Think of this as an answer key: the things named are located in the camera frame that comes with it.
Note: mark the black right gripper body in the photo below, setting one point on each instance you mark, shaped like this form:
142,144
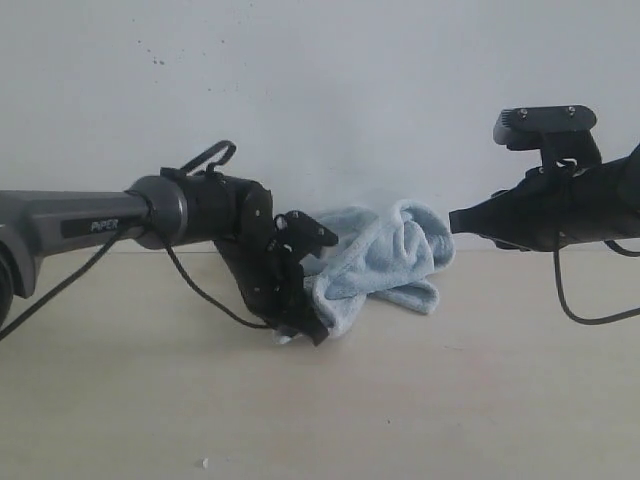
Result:
576,206

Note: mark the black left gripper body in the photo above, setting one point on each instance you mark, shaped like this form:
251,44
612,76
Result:
237,216

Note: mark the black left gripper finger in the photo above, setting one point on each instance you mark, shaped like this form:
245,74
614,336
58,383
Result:
301,235
298,315

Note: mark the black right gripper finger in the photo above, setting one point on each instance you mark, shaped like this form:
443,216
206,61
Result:
484,219

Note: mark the light blue fluffy towel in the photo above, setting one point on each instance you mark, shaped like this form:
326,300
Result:
388,252

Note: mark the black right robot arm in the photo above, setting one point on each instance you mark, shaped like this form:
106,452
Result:
629,193

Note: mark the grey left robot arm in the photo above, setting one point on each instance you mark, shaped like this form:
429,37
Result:
35,225

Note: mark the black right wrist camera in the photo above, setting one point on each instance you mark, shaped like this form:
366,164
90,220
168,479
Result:
560,133

